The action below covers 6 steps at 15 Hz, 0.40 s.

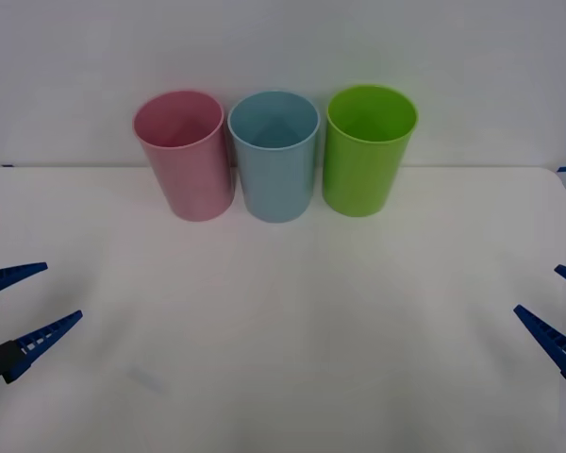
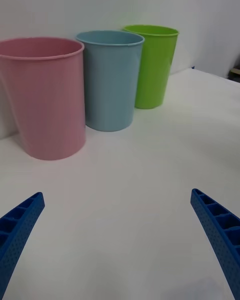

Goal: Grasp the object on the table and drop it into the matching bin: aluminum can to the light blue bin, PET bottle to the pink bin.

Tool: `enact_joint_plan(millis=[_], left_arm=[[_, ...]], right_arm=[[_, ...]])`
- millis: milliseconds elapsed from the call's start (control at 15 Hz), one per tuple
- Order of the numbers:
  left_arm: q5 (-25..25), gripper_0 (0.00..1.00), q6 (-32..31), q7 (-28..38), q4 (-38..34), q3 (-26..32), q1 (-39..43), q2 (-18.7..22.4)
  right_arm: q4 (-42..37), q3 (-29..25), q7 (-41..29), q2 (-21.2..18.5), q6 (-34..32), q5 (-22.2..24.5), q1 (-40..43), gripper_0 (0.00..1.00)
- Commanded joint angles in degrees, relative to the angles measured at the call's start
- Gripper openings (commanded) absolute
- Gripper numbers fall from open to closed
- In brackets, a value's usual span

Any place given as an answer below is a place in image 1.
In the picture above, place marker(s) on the pink plastic bin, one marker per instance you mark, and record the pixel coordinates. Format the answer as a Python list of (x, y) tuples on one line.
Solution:
[(184, 160)]

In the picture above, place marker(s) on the green plastic bin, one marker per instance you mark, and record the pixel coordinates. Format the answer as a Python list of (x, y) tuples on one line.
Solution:
[(363, 170)]

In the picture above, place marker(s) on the pale blue plastic bin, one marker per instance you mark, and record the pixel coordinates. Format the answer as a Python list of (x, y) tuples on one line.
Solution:
[(273, 174)]

